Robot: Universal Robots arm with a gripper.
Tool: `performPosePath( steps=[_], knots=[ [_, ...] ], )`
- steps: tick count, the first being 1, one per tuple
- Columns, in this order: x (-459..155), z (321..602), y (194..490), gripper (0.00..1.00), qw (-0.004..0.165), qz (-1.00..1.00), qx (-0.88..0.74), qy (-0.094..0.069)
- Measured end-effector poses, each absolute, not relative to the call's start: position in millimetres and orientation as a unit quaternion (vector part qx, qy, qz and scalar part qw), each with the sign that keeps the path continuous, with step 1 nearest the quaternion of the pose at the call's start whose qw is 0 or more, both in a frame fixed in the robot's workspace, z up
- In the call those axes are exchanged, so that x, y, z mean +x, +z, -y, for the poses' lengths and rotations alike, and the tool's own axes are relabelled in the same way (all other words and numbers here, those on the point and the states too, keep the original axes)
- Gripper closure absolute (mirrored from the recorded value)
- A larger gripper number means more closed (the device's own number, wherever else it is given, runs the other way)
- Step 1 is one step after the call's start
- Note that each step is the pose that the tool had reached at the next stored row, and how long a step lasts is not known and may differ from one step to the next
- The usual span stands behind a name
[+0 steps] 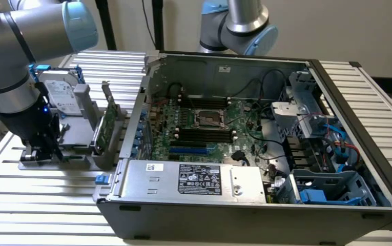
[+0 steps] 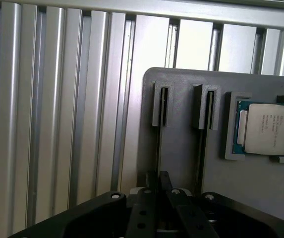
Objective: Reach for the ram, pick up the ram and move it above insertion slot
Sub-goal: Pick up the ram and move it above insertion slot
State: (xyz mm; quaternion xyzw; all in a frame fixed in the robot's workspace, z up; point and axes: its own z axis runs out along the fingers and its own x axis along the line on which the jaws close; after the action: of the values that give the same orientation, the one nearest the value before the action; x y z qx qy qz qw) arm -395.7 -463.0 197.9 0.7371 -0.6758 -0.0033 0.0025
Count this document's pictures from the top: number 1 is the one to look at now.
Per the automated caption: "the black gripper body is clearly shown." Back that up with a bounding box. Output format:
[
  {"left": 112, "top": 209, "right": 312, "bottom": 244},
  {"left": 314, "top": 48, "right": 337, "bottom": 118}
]
[{"left": 0, "top": 81, "right": 61, "bottom": 162}]

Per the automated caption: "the blue expansion slot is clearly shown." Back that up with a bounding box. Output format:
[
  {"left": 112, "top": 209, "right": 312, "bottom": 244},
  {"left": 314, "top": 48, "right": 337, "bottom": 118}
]
[{"left": 168, "top": 146, "right": 208, "bottom": 155}]

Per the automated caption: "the black RAM slot bank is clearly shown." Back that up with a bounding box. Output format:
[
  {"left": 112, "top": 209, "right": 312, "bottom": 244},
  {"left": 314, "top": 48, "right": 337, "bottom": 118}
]
[
  {"left": 177, "top": 94, "right": 232, "bottom": 109},
  {"left": 173, "top": 127, "right": 237, "bottom": 143}
]

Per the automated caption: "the grey parts rack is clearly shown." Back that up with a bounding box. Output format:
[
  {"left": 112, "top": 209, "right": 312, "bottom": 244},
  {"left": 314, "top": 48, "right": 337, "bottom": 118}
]
[{"left": 17, "top": 84, "right": 129, "bottom": 170}]

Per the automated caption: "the hard disk drive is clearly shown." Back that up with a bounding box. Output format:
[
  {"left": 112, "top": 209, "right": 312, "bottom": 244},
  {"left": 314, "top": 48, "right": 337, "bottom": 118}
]
[{"left": 37, "top": 70, "right": 84, "bottom": 118}]

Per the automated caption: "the green graphics card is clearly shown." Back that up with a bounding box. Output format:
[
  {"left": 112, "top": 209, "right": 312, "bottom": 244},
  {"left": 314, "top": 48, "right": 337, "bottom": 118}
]
[{"left": 92, "top": 80, "right": 122, "bottom": 155}]

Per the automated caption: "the silver power supply unit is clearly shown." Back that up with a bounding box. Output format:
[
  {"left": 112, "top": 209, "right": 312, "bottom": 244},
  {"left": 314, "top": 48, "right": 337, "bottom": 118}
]
[{"left": 118, "top": 160, "right": 268, "bottom": 204}]

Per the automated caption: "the green motherboard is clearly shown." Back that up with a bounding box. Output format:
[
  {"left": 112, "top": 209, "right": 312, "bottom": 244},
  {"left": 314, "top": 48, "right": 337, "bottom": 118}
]
[{"left": 146, "top": 98, "right": 286, "bottom": 170}]

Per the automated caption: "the CPU socket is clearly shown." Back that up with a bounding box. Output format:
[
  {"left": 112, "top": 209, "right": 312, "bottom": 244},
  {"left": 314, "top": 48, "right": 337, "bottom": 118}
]
[{"left": 190, "top": 108, "right": 229, "bottom": 129}]

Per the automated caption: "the open black PC case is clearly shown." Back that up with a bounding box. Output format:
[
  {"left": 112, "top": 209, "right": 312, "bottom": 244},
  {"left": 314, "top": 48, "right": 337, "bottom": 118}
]
[{"left": 92, "top": 50, "right": 392, "bottom": 242}]

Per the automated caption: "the grey metal disk bay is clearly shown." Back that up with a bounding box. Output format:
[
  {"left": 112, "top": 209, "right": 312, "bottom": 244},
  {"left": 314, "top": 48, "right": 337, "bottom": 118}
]
[{"left": 269, "top": 71, "right": 340, "bottom": 140}]

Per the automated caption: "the blue plastic drive caddy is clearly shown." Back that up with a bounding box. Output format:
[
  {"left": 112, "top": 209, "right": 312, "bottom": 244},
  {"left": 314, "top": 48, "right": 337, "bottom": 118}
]
[{"left": 300, "top": 189, "right": 328, "bottom": 204}]

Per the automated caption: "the black vertical stand post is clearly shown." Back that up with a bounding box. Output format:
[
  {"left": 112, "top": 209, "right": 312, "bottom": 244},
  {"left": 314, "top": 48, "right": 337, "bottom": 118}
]
[{"left": 94, "top": 0, "right": 118, "bottom": 51}]

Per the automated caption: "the black cable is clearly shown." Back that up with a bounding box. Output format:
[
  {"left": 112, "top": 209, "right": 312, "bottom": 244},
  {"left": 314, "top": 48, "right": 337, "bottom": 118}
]
[{"left": 248, "top": 69, "right": 289, "bottom": 121}]

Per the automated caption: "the blue wire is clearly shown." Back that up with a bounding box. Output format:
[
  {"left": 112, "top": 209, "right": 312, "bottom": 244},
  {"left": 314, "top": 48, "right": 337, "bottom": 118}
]
[{"left": 321, "top": 122, "right": 349, "bottom": 173}]

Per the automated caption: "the red wire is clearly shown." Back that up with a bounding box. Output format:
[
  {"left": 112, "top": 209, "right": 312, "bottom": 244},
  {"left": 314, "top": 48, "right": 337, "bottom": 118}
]
[{"left": 320, "top": 138, "right": 360, "bottom": 172}]

